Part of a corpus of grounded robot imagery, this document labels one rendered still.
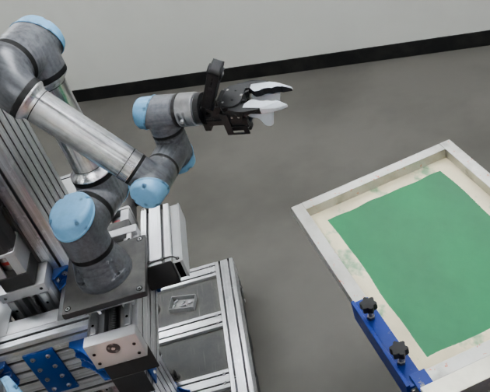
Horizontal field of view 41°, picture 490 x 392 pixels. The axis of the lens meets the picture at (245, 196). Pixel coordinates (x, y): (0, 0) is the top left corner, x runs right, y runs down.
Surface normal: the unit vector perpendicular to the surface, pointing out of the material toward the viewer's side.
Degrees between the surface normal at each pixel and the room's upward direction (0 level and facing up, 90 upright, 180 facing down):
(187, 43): 90
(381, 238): 0
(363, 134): 0
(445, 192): 0
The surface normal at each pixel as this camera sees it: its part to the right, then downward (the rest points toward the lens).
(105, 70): -0.19, 0.65
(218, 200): -0.26, -0.76
